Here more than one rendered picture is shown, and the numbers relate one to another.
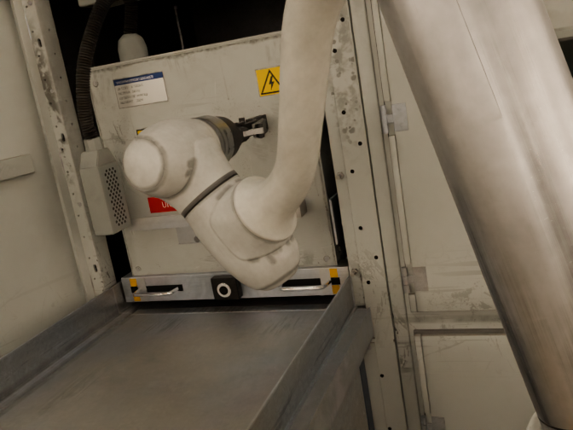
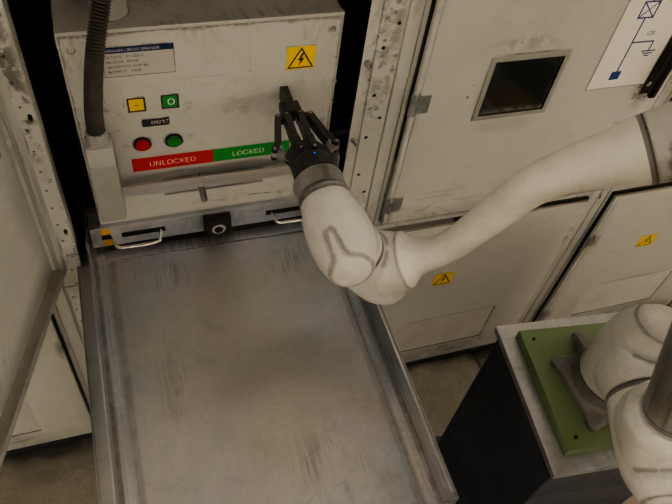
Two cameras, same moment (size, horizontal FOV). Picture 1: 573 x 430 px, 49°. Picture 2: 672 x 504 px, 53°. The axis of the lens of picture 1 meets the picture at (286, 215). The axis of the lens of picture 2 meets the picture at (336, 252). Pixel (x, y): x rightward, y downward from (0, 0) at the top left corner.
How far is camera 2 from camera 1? 108 cm
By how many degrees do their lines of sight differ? 53
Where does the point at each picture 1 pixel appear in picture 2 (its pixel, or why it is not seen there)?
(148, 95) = (150, 65)
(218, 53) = (249, 29)
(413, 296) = (387, 215)
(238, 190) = (401, 260)
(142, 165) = (355, 274)
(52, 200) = (15, 184)
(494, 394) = not seen: hidden behind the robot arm
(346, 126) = (372, 105)
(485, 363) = not seen: hidden behind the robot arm
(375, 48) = (418, 47)
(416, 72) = not seen: outside the picture
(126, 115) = (114, 84)
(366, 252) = (357, 189)
